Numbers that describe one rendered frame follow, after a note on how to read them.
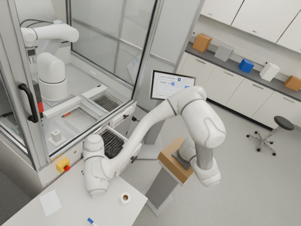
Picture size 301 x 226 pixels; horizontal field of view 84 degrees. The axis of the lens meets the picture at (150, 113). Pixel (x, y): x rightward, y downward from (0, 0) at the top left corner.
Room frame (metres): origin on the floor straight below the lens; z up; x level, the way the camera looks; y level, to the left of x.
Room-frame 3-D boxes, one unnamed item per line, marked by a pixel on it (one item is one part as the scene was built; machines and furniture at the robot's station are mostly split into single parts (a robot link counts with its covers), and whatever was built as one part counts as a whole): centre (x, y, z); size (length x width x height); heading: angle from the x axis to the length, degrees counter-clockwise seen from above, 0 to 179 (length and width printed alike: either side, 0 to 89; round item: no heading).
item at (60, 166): (0.51, 0.42, 0.88); 0.07 x 0.05 x 0.07; 162
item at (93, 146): (0.50, 0.22, 1.20); 0.13 x 0.11 x 0.16; 32
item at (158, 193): (0.95, -0.41, 0.38); 0.30 x 0.30 x 0.76; 59
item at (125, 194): (0.49, -0.04, 0.78); 0.07 x 0.07 x 0.04
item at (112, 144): (0.79, 0.22, 0.87); 0.22 x 0.18 x 0.06; 72
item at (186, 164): (0.96, -0.42, 0.89); 0.22 x 0.18 x 0.06; 149
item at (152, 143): (1.65, -0.14, 0.51); 0.50 x 0.45 x 1.02; 22
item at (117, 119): (1.13, 0.24, 0.87); 0.29 x 0.02 x 0.11; 162
